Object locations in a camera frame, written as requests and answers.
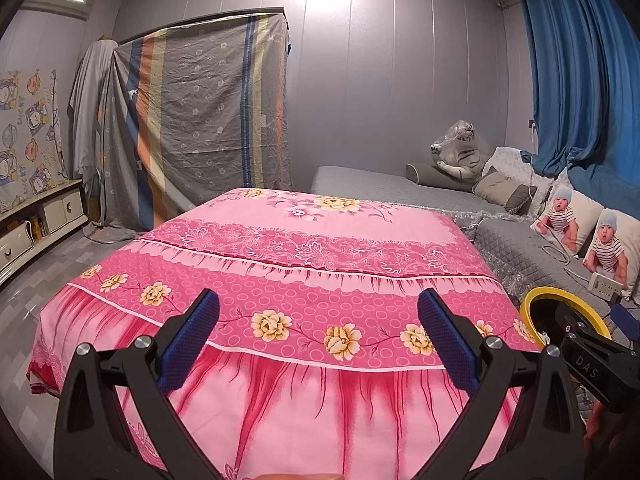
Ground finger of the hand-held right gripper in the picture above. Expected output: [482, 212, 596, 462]
[549, 304, 618, 349]
[611, 304, 640, 343]

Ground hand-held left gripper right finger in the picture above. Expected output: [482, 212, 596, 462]
[417, 289, 587, 480]

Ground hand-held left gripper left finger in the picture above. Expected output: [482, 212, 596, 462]
[52, 287, 223, 480]

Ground yellow bin with black liner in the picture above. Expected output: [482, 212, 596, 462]
[519, 286, 613, 396]

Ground person's right hand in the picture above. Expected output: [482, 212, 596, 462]
[586, 399, 619, 443]

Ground person's left hand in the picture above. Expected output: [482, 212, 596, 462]
[257, 472, 346, 480]

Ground white power strip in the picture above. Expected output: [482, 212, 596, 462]
[586, 272, 628, 297]

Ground pink floral blanket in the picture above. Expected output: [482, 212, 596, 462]
[29, 187, 543, 480]

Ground grey beige cushion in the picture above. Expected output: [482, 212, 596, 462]
[472, 166, 538, 213]

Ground grey quilted sofa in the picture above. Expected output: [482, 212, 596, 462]
[310, 165, 640, 411]

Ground grey bolster pillow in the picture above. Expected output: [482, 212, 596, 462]
[406, 162, 478, 193]

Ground white quilted cushion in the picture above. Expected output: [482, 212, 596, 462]
[482, 146, 556, 211]

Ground white low cabinet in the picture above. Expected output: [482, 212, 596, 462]
[0, 179, 88, 286]

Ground plush tiger in plastic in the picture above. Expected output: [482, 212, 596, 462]
[431, 120, 493, 181]

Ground striped grey sheet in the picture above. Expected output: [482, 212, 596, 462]
[100, 7, 296, 231]

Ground blue curtain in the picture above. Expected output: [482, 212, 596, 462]
[517, 0, 640, 211]

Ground plain grey hanging cloth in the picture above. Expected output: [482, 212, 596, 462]
[69, 39, 118, 196]

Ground cartoon printed cloth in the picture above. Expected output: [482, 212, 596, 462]
[0, 69, 68, 213]

